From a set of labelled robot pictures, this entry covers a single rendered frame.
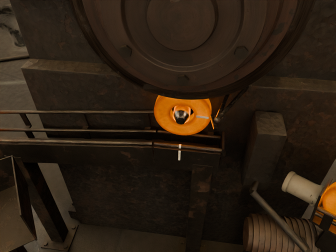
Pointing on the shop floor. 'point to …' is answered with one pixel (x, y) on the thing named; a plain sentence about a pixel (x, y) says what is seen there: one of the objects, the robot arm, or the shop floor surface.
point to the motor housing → (277, 234)
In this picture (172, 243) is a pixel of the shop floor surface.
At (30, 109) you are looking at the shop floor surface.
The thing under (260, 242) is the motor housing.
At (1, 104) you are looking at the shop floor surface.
